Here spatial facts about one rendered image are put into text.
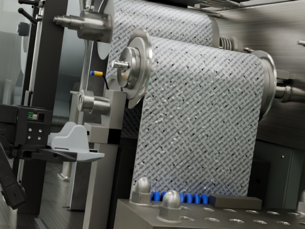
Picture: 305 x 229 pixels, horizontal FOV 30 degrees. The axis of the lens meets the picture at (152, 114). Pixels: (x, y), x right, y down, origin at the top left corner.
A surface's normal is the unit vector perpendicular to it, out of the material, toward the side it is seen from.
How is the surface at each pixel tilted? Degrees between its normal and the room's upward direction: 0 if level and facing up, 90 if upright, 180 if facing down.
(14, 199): 88
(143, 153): 90
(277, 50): 90
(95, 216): 90
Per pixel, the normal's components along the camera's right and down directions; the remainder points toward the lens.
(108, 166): 0.37, 0.11
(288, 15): -0.92, -0.11
